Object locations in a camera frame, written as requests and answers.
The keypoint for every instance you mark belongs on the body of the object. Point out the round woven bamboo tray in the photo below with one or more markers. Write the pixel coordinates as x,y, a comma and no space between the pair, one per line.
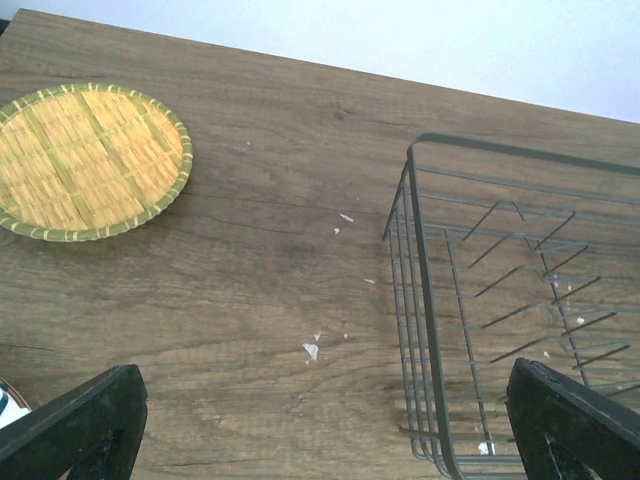
87,161

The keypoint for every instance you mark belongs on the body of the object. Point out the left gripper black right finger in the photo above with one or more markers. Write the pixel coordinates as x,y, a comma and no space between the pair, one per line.
565,430

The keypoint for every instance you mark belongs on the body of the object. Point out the grey wire dish rack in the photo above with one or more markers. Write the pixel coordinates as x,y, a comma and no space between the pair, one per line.
500,252

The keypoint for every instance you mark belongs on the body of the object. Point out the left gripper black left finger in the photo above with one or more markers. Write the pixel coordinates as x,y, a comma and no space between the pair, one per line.
91,432

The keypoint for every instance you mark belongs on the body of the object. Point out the striped white blue plate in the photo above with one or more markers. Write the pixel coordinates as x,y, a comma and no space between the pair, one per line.
13,406

